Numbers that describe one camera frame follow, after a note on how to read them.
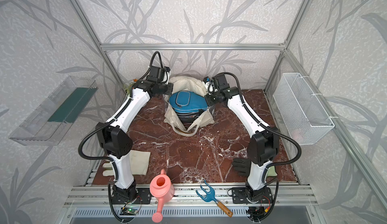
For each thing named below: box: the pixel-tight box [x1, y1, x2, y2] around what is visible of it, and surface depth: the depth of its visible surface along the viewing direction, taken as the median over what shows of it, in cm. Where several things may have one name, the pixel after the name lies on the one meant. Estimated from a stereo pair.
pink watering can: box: [149, 169, 175, 223], surface depth 68 cm
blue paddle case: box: [168, 90, 208, 114], surface depth 92 cm
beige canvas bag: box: [162, 75, 216, 137], surface depth 89 cm
